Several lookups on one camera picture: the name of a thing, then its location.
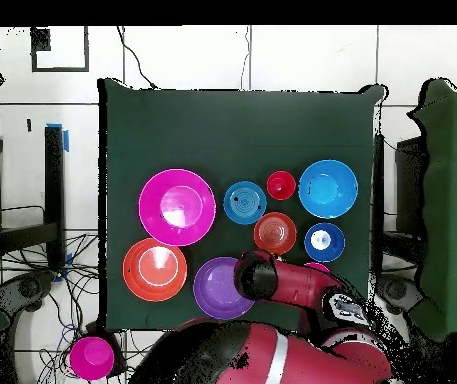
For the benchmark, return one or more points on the small orange ridged bowl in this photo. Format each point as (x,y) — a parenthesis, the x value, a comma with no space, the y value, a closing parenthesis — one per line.
(274,232)

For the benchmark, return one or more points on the purple bowl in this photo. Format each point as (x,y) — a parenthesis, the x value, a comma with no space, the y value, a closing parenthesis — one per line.
(216,288)

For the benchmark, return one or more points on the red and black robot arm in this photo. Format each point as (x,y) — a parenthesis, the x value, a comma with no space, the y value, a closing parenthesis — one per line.
(304,360)

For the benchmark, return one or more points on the small light blue ridged bowl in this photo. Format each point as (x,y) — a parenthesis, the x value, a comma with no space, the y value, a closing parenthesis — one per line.
(244,202)

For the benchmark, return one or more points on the large pink bowl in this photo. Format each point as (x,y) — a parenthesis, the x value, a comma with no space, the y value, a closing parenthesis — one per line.
(180,188)

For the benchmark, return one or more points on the red cup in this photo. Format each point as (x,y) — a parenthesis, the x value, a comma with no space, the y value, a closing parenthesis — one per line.
(280,185)

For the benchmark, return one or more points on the dark green tablecloth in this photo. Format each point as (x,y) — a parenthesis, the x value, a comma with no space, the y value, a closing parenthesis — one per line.
(232,132)

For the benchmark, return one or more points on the small dark blue bowl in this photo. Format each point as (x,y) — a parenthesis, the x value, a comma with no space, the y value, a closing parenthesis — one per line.
(312,248)

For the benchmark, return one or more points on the large blue bowl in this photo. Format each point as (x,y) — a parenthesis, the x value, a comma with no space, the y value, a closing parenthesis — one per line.
(328,188)

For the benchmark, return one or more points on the small pink-red bowl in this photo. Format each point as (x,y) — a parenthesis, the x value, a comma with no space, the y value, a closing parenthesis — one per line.
(316,266)

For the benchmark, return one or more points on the large orange bowl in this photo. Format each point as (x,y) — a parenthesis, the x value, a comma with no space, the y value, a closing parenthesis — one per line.
(132,280)

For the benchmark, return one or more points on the black metal stand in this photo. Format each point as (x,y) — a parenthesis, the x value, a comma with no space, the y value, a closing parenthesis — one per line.
(378,180)
(54,180)

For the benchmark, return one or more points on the blue tape strip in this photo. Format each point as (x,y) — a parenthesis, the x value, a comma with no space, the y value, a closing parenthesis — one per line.
(66,140)

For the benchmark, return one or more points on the black floor stand base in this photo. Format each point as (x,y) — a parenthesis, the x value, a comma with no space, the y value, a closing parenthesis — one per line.
(396,290)
(28,288)

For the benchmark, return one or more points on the small magenta bowl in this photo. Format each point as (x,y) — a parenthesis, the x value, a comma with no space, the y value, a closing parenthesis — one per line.
(92,360)

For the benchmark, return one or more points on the black square floor frame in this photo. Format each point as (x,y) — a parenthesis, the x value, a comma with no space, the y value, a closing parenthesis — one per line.
(60,69)

